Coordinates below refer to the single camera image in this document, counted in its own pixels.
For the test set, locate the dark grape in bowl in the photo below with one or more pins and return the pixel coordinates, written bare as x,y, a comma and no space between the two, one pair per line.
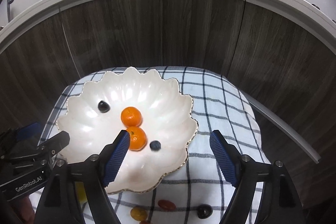
103,107

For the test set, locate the orange mandarin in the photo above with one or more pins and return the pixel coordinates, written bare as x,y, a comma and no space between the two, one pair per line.
138,138
131,116

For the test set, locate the upper orange mandarin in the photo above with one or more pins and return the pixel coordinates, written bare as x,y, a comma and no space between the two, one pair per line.
131,116

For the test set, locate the red cherry tomato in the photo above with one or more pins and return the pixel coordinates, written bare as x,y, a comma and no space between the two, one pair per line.
145,222
166,205

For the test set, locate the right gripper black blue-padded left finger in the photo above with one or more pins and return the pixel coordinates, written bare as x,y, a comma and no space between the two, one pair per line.
59,202

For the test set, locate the white scalloped bowl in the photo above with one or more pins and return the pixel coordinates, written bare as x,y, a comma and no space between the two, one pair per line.
166,117

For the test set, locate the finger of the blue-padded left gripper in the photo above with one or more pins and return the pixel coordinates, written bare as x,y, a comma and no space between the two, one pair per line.
28,131

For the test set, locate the yellow cherry tomato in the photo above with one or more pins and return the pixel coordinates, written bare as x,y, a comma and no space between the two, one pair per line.
138,214

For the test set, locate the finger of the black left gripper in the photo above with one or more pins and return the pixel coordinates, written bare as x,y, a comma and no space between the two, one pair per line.
55,144

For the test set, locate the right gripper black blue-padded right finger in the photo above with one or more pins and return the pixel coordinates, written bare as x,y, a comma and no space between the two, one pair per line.
279,202

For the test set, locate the blueberry in bowl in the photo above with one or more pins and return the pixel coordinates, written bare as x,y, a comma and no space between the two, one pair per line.
155,145

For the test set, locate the grey metal strip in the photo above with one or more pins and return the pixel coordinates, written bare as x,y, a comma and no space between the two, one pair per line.
284,127

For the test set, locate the lower orange mandarin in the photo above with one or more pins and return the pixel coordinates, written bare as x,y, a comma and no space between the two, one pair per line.
138,138

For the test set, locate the yellow green apple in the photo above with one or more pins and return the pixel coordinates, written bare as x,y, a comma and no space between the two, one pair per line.
80,191

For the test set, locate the dark purple grape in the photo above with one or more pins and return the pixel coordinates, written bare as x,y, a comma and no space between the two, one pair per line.
204,211

